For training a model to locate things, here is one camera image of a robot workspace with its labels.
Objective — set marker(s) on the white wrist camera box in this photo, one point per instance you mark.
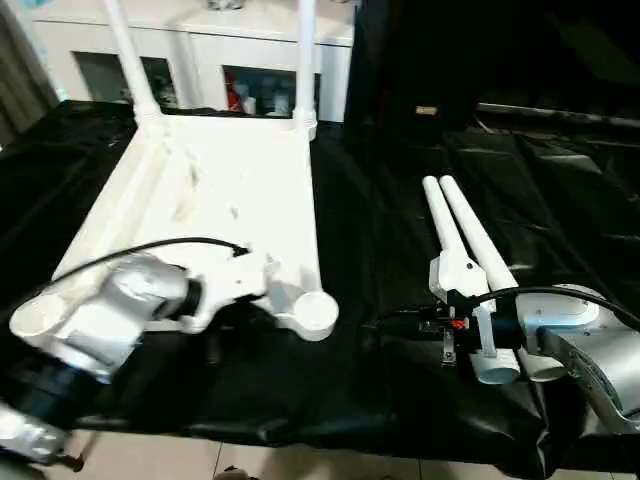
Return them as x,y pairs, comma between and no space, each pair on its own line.
235,280
457,270

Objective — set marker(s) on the white plastic table leg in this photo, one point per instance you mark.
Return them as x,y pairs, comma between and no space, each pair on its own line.
306,60
132,60
475,230
442,220

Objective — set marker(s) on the small gold label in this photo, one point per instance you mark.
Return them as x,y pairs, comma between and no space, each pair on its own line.
426,110

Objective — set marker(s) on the white plastic table top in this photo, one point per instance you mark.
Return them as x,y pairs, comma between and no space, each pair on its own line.
225,200

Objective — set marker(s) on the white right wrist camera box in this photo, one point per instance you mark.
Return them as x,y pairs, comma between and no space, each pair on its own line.
457,270

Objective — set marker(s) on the white cabinet with glass doors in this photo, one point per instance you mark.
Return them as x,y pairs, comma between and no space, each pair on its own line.
200,40

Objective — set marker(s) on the black glossy mat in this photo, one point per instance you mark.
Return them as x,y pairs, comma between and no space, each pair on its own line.
350,390

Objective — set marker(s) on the black long pole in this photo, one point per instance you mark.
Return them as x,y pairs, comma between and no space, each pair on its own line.
560,114

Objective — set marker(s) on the black metal table leg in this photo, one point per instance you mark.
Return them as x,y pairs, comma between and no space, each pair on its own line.
77,452

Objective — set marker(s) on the grey brown curtain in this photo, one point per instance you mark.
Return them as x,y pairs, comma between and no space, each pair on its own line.
25,75

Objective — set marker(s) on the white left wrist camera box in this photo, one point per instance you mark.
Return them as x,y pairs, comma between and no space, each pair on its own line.
235,280

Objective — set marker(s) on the black backdrop cloth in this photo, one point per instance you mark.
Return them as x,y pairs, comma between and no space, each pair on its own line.
500,50

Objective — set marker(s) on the red packet in cabinet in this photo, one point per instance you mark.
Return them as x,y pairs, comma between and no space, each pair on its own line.
233,92

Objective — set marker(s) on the grey ornament on cabinet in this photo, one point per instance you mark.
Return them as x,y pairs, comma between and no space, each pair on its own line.
221,4

